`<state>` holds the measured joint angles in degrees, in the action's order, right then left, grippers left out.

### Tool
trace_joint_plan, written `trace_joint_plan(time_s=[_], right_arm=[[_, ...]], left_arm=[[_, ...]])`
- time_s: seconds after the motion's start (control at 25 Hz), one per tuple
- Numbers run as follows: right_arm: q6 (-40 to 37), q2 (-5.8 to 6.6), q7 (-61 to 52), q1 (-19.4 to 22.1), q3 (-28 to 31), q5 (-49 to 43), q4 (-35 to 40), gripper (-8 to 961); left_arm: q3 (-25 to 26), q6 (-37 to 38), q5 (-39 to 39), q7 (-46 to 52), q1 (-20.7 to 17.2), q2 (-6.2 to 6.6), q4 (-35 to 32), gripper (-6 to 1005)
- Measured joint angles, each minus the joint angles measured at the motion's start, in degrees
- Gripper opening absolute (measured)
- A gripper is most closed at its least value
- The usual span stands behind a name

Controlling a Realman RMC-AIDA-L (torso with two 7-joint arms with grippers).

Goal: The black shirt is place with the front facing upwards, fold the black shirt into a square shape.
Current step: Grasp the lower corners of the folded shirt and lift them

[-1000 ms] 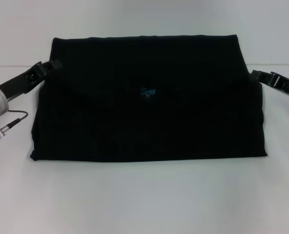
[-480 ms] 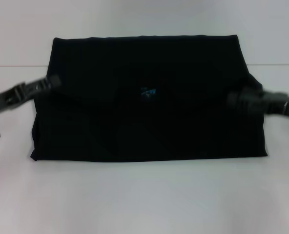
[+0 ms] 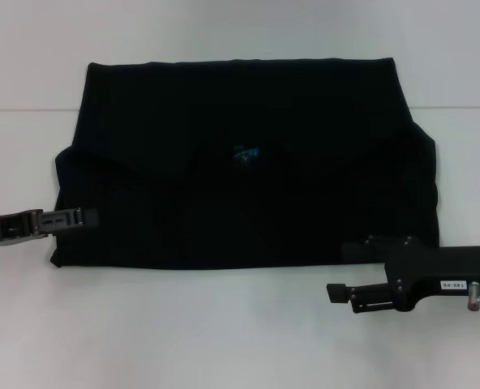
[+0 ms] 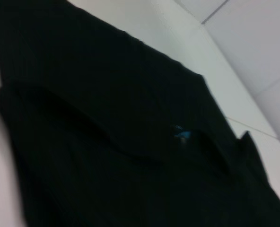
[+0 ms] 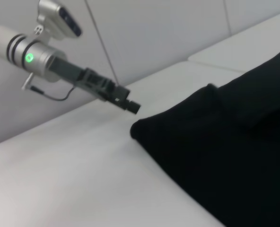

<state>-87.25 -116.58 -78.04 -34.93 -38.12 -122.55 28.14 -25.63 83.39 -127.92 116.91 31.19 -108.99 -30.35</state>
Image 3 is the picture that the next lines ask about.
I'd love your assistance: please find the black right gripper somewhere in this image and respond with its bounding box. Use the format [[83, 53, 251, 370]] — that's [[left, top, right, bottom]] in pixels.
[[326, 233, 480, 314]]

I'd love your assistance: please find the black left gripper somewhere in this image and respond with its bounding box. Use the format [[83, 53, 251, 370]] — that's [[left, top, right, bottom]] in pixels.
[[0, 206, 101, 249]]

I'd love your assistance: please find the black shirt with FREE print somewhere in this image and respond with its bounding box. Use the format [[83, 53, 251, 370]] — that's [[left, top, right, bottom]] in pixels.
[[49, 58, 442, 271]]

